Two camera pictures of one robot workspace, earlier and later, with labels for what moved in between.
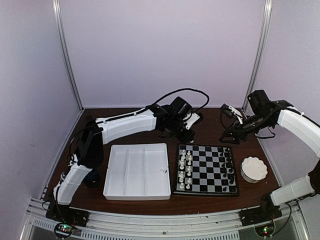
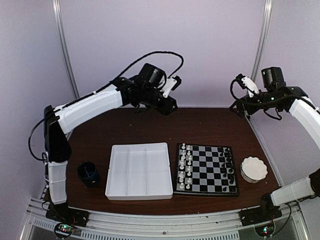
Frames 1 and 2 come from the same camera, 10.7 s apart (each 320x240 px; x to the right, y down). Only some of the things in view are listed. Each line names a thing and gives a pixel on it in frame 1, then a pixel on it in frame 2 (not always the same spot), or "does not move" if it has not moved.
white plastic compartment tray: x=137 y=172 does not move
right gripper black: x=237 y=132 -> x=239 y=102
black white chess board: x=205 y=170 does not move
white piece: x=182 y=159 does not move
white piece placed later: x=181 y=176 does not move
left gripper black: x=189 y=137 -> x=166 y=109
